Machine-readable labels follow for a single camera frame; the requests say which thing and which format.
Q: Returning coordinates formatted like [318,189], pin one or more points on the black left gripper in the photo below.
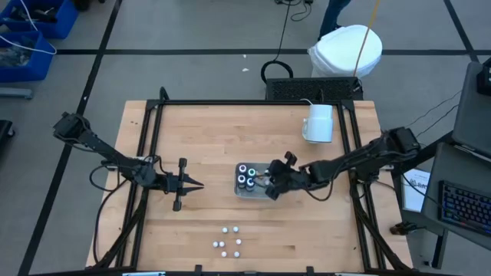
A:
[178,184]

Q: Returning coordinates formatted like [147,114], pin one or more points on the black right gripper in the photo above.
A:
[287,178]

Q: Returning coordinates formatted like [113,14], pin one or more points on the large bottle green tip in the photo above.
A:
[251,172]

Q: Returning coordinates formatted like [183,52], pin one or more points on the large bottle blue tip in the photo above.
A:
[250,183]

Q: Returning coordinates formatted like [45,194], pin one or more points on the grey plastic caddy bin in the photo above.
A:
[253,193]

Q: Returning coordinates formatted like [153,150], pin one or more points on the large bottle black tip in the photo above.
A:
[241,179]

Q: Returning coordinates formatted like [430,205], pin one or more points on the black-tipped bottle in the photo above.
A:
[242,168]

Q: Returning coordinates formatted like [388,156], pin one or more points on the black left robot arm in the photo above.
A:
[99,147]

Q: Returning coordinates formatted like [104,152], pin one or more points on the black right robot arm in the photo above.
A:
[364,157]

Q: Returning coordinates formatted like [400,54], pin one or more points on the small dropper bottle blue label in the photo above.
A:
[236,253]

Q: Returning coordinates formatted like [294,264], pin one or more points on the black perforated computer case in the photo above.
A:
[310,89]

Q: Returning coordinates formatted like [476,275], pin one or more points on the white paper sheet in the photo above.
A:
[414,191]

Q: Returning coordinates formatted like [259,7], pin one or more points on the white lidded trash can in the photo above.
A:
[345,50]

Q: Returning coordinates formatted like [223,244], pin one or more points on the person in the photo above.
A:
[331,15]

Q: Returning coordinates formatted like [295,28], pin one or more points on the grey desk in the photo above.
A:
[456,168]

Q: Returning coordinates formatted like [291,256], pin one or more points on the black backlit keyboard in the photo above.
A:
[466,207]

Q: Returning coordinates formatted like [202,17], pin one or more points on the grey bar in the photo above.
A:
[15,93]

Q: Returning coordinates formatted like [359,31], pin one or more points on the blue plastic storage bin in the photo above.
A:
[19,57]
[38,15]

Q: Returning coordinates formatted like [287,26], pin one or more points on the black desk device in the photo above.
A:
[484,76]

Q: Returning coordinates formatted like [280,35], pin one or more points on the black aluminium rig frame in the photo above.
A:
[249,102]

